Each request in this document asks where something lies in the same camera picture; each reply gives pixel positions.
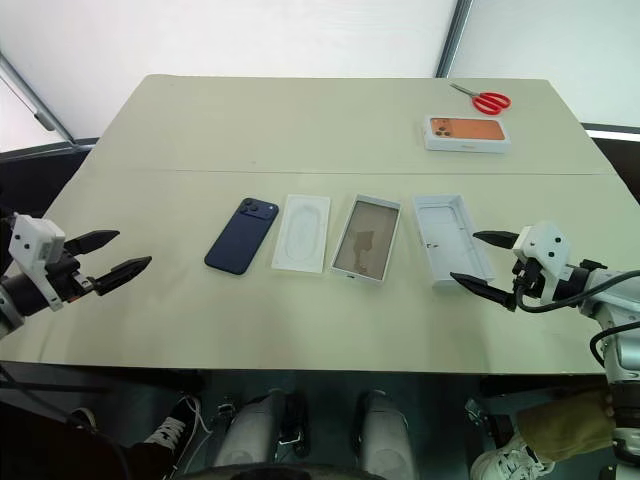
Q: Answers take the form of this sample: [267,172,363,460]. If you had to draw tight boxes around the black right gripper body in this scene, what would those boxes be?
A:
[509,257,545,308]

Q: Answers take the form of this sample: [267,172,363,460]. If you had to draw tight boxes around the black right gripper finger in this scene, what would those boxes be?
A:
[449,271,517,312]
[472,229,522,250]

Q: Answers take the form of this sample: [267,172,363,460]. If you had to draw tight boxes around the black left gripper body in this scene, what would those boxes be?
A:
[43,243,99,304]

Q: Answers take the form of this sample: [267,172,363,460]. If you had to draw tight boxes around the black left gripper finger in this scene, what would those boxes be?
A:
[94,255,153,297]
[64,229,121,256]

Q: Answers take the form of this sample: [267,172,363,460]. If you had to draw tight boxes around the white phone box base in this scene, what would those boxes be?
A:
[412,193,497,291]
[330,193,403,288]

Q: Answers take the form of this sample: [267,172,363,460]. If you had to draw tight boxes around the dark blue smartphone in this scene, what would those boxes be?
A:
[203,196,280,276]

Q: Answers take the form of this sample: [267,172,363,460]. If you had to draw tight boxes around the white paper insert tray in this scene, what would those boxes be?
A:
[270,193,333,275]

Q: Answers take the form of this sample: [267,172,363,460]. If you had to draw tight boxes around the orange phone retail box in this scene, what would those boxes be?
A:
[423,114,512,156]

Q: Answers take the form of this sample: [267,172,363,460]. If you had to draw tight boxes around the black side counter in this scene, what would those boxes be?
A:
[579,121,640,207]
[0,135,102,214]

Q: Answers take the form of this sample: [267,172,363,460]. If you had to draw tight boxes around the khaki trouser leg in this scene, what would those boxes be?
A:
[516,388,615,462]

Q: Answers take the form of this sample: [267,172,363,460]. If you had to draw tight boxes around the black sneaker white laces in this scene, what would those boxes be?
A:
[141,393,212,454]

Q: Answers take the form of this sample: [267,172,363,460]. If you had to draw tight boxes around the grey rounded robot leg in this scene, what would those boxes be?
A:
[214,388,302,480]
[353,388,417,480]

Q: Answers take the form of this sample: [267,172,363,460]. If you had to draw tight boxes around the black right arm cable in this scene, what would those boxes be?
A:
[514,277,640,372]

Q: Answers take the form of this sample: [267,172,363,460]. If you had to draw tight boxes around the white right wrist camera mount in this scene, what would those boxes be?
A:
[510,221,572,304]

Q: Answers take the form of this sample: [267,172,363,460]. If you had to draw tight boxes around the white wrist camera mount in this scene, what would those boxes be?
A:
[8,213,67,312]
[510,221,572,304]

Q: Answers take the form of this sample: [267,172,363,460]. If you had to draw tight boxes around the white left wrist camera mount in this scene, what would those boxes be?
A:
[8,213,67,312]

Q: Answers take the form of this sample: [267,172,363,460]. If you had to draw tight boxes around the red handled scissors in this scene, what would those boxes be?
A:
[448,81,513,116]

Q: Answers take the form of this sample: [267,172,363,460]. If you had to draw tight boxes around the grey metal frame bar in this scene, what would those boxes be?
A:
[0,48,74,142]
[433,0,476,79]

